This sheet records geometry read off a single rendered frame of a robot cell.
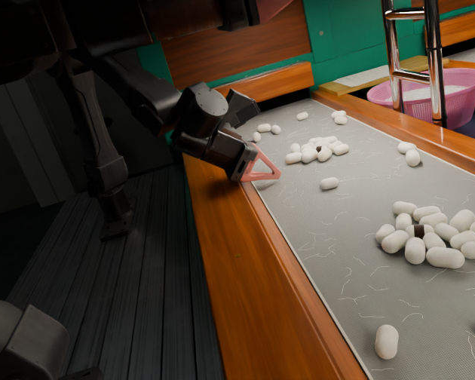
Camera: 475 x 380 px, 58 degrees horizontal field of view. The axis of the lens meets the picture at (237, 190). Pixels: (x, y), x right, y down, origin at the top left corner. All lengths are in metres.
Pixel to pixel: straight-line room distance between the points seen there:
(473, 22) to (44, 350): 1.38
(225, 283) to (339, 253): 0.15
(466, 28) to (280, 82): 0.58
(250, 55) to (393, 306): 0.98
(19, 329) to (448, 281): 0.43
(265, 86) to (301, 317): 0.91
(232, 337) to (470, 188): 0.41
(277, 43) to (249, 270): 0.91
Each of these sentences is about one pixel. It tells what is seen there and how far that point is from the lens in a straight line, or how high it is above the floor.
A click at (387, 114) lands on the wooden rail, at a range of 0.99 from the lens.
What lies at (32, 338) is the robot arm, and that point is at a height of 0.82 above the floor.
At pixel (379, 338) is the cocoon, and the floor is 0.76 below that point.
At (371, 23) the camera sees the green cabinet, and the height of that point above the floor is 0.90.
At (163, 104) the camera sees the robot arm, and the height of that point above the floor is 0.94.
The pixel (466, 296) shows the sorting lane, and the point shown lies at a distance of 0.50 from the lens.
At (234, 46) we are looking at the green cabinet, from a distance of 1.31.
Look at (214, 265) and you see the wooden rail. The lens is 0.56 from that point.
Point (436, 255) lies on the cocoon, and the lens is 0.52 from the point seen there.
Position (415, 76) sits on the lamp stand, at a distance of 0.93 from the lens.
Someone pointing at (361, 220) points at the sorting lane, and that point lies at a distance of 0.64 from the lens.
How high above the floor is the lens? 1.05
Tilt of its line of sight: 22 degrees down
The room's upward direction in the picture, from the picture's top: 16 degrees counter-clockwise
